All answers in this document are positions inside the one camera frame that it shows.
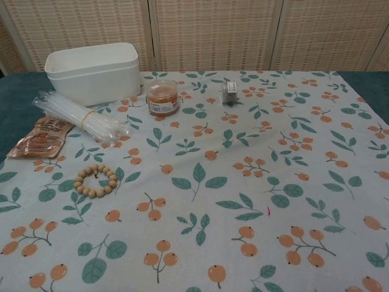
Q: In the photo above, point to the floral leaf fruit tablecloth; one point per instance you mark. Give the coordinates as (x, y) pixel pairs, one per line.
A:
(212, 197)

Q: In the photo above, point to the round clear jar orange contents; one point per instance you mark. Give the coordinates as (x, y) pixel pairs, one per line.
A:
(162, 102)

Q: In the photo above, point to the small clear box of clips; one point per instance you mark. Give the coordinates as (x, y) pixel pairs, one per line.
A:
(230, 91)

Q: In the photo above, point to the white plastic storage box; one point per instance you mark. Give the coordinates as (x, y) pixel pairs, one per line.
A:
(97, 82)

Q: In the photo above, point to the woven folding screen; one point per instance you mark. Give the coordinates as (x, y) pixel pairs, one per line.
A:
(212, 30)

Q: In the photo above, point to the bundle of clear plastic straws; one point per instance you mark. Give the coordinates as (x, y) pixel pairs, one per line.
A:
(76, 114)

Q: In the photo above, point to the brown snack pouch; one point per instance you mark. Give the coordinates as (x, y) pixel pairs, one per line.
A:
(36, 140)

